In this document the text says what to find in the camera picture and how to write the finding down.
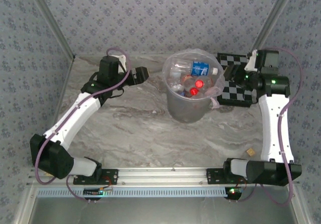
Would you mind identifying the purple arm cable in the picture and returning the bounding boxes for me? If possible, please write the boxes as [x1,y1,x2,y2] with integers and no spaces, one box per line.
[235,47,304,207]
[35,47,132,204]

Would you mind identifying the black white checkerboard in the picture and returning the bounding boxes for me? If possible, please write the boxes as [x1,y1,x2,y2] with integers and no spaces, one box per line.
[216,52,261,108]

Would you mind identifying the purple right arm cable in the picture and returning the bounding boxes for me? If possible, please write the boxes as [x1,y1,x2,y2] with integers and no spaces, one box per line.
[235,47,304,207]

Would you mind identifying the slotted white cable tray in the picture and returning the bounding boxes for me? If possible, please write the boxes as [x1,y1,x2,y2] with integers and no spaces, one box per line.
[37,186,228,198]

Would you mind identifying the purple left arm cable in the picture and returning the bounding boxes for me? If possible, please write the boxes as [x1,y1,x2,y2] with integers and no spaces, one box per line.
[35,47,132,204]

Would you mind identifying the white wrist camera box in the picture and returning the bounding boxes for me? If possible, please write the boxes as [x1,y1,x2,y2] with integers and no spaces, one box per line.
[244,48,259,72]
[109,54,128,68]

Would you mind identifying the clear plastic bin liner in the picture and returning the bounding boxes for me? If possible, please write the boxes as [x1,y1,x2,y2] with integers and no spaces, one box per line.
[162,47,225,109]

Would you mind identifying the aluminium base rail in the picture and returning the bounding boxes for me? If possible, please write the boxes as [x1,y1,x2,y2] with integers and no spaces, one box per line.
[30,166,300,186]

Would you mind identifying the thin black left gripper cable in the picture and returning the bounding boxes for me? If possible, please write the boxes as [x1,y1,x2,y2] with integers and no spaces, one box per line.
[106,88,125,99]

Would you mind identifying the grey round waste bin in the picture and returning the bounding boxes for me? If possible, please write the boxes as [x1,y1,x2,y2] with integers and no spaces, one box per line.
[163,48,224,124]

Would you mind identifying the small electronics board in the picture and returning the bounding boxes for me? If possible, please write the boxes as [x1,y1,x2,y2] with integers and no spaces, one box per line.
[224,186,243,199]
[83,185,113,197]

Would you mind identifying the aluminium frame post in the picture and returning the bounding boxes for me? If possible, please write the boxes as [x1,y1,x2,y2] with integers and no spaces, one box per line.
[249,0,300,58]
[25,0,76,60]

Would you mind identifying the grey metal panel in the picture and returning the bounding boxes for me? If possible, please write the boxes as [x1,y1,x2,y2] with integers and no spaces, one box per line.
[32,196,299,224]

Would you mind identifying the large blue label plastic bottle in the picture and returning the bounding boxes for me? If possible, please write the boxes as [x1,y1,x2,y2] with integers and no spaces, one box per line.
[173,60,219,78]

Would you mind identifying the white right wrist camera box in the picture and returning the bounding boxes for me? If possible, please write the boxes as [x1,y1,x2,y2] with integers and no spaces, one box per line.
[244,48,259,72]

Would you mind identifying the red label red cap bottle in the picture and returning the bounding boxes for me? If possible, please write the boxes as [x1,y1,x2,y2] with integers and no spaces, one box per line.
[182,73,214,90]

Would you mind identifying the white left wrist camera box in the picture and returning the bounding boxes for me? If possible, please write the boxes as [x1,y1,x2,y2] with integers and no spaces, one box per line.
[109,54,128,68]

